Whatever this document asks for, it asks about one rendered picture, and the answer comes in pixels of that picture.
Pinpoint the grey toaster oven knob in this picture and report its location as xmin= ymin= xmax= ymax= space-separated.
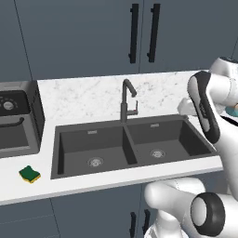
xmin=2 ymin=99 xmax=15 ymax=112

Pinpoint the black toaster oven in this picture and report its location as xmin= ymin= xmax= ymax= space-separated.
xmin=0 ymin=81 xmax=46 ymax=159

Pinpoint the black base cupboard handle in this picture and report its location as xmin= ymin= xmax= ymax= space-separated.
xmin=141 ymin=208 xmax=152 ymax=235
xmin=128 ymin=211 xmax=138 ymax=238

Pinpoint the dark grey double sink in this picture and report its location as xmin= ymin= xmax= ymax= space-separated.
xmin=50 ymin=113 xmax=218 ymax=180

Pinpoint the grey wall cupboard door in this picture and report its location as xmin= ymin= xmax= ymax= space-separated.
xmin=13 ymin=0 xmax=144 ymax=82
xmin=139 ymin=0 xmax=238 ymax=74
xmin=0 ymin=0 xmax=33 ymax=84

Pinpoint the black wall cupboard handle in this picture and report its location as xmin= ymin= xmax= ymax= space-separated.
xmin=146 ymin=3 xmax=162 ymax=64
xmin=127 ymin=3 xmax=139 ymax=65

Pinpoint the black toaster oven handle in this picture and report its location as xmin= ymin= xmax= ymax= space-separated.
xmin=0 ymin=117 xmax=25 ymax=129

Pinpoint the green and yellow sponge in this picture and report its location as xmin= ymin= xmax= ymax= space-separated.
xmin=18 ymin=165 xmax=42 ymax=185

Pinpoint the teal pan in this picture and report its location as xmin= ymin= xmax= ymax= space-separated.
xmin=225 ymin=103 xmax=238 ymax=118

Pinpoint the dark grey tap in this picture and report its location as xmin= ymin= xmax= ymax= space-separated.
xmin=119 ymin=78 xmax=139 ymax=125

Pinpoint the grey base cupboard door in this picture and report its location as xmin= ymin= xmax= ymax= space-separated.
xmin=140 ymin=170 xmax=226 ymax=238
xmin=50 ymin=183 xmax=145 ymax=238

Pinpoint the grey base drawer front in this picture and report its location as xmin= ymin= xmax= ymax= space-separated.
xmin=0 ymin=198 xmax=54 ymax=225

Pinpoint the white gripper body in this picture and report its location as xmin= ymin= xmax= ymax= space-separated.
xmin=177 ymin=98 xmax=200 ymax=118

